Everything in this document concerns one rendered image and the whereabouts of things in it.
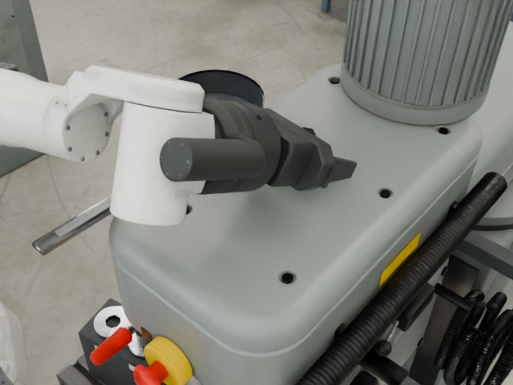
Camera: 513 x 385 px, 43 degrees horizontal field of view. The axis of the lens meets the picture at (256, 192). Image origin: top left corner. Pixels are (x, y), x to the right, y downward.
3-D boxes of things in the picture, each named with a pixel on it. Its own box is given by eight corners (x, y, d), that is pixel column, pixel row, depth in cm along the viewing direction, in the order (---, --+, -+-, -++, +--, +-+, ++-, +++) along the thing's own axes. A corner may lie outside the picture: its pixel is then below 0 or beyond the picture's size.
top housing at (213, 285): (263, 443, 68) (268, 359, 57) (102, 309, 80) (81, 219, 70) (469, 209, 95) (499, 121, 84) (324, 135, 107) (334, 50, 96)
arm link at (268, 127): (233, 162, 76) (159, 163, 66) (263, 86, 73) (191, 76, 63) (313, 217, 69) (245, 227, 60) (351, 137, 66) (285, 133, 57)
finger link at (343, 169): (343, 179, 74) (314, 181, 69) (354, 154, 73) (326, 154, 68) (353, 186, 73) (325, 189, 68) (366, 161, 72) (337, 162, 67)
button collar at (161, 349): (182, 399, 72) (179, 369, 68) (145, 367, 75) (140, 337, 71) (195, 386, 73) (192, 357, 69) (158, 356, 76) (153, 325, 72)
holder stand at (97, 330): (160, 416, 156) (153, 371, 142) (89, 375, 164) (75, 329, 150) (188, 378, 164) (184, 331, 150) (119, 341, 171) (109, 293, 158)
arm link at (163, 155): (176, 198, 65) (85, 205, 56) (193, 92, 63) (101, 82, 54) (265, 230, 59) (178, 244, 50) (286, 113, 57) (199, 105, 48)
